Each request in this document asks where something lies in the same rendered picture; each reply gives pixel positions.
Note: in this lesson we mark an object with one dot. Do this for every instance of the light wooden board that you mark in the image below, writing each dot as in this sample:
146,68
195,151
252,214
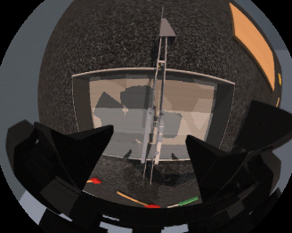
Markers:
247,35

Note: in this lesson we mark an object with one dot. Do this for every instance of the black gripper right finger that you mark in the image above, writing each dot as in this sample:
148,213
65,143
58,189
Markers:
214,168

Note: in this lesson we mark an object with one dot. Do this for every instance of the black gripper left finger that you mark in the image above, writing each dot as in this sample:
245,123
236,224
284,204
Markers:
79,152

